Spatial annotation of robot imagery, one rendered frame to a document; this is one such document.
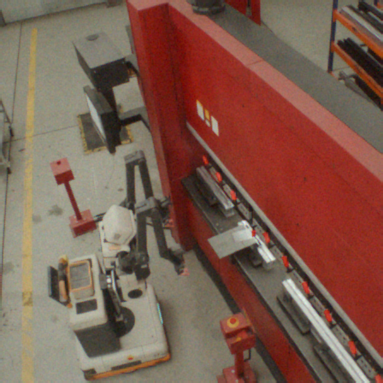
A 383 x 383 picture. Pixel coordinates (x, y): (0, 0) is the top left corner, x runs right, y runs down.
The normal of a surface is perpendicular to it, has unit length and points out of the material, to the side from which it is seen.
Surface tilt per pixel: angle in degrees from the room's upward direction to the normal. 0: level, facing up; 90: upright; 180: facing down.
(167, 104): 90
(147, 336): 0
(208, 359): 0
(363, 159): 0
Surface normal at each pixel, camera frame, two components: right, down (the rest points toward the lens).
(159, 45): 0.42, 0.59
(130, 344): -0.10, -0.73
